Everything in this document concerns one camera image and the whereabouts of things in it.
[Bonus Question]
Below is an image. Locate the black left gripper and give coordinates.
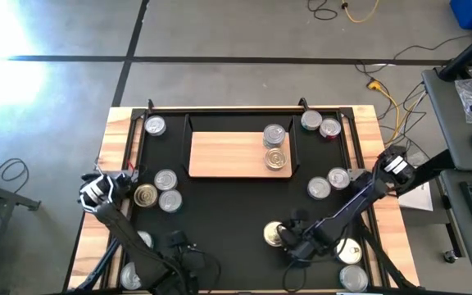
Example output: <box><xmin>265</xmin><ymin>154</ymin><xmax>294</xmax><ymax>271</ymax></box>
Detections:
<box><xmin>168</xmin><ymin>229</ymin><xmax>211</xmax><ymax>294</ymax></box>

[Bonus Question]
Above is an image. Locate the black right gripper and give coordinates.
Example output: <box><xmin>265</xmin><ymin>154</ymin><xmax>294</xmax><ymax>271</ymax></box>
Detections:
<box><xmin>276</xmin><ymin>208</ymin><xmax>310</xmax><ymax>267</ymax></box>

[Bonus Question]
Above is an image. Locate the teal seafood can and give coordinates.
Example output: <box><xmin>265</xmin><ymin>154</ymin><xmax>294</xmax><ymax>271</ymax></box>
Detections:
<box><xmin>157</xmin><ymin>188</ymin><xmax>184</xmax><ymax>214</ymax></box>

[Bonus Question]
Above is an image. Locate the wooden shelf black metal frame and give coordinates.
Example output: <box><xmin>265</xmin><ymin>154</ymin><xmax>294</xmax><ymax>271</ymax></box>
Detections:
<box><xmin>180</xmin><ymin>112</ymin><xmax>302</xmax><ymax>179</ymax></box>

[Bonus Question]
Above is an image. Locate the silver-lid can blue label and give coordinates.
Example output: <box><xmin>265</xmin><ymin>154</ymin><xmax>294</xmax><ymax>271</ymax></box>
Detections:
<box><xmin>306</xmin><ymin>176</ymin><xmax>333</xmax><ymax>201</ymax></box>

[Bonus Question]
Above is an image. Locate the silver-lid can red label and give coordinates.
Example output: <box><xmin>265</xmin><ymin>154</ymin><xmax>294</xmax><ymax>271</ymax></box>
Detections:
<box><xmin>326</xmin><ymin>166</ymin><xmax>352</xmax><ymax>191</ymax></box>
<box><xmin>319</xmin><ymin>117</ymin><xmax>343</xmax><ymax>142</ymax></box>

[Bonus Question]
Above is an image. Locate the teal yellowfin tuna can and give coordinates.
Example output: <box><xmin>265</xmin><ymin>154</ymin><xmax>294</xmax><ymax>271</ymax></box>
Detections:
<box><xmin>153</xmin><ymin>168</ymin><xmax>179</xmax><ymax>192</ymax></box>

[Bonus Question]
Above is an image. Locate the silver-lid can green label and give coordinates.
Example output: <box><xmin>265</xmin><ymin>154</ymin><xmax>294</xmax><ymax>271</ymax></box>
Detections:
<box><xmin>300</xmin><ymin>109</ymin><xmax>324</xmax><ymax>132</ymax></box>

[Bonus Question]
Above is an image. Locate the silver-lid can white label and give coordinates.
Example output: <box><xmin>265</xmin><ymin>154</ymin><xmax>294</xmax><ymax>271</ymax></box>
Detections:
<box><xmin>143</xmin><ymin>115</ymin><xmax>168</xmax><ymax>138</ymax></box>

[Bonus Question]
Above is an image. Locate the white paper sheet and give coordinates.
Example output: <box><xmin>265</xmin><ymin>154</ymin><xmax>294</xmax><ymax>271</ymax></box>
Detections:
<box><xmin>397</xmin><ymin>161</ymin><xmax>434</xmax><ymax>212</ymax></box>

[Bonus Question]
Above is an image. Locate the black stand beam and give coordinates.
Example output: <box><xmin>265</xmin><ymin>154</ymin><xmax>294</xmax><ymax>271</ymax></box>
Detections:
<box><xmin>411</xmin><ymin>150</ymin><xmax>455</xmax><ymax>184</ymax></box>

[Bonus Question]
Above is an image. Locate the grey metal stand leg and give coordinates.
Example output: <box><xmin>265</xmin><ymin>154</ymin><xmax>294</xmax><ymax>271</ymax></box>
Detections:
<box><xmin>0</xmin><ymin>179</ymin><xmax>42</xmax><ymax>212</ymax></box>

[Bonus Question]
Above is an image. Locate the grey side desk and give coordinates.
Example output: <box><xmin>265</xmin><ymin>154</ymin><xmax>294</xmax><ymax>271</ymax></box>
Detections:
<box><xmin>421</xmin><ymin>67</ymin><xmax>472</xmax><ymax>171</ymax></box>

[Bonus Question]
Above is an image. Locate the black slanted pole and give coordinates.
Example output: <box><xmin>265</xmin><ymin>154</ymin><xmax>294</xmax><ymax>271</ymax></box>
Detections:
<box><xmin>438</xmin><ymin>24</ymin><xmax>472</xmax><ymax>82</ymax></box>

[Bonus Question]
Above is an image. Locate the blue plastic bin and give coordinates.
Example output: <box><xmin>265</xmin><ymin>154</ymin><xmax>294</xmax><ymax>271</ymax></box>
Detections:
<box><xmin>449</xmin><ymin>0</ymin><xmax>472</xmax><ymax>30</ymax></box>

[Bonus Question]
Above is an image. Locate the grey perforated metal bracket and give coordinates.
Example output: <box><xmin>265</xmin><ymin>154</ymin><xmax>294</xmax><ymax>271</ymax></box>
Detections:
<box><xmin>348</xmin><ymin>168</ymin><xmax>368</xmax><ymax>184</ymax></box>

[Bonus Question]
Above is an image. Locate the black metal table frame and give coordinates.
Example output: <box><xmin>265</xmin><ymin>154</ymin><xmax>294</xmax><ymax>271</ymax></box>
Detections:
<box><xmin>66</xmin><ymin>97</ymin><xmax>420</xmax><ymax>293</ymax></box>

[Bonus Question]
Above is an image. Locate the yellow extension cord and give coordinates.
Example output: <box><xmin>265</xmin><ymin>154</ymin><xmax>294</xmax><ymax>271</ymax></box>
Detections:
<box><xmin>366</xmin><ymin>79</ymin><xmax>428</xmax><ymax>147</ymax></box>

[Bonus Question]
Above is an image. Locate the black looped floor cable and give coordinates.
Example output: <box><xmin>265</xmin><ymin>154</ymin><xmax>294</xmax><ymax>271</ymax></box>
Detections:
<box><xmin>306</xmin><ymin>0</ymin><xmax>339</xmax><ymax>21</ymax></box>

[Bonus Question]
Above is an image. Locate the yellow floor cable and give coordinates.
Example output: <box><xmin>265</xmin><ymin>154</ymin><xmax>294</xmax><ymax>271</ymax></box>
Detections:
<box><xmin>341</xmin><ymin>0</ymin><xmax>381</xmax><ymax>25</ymax></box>

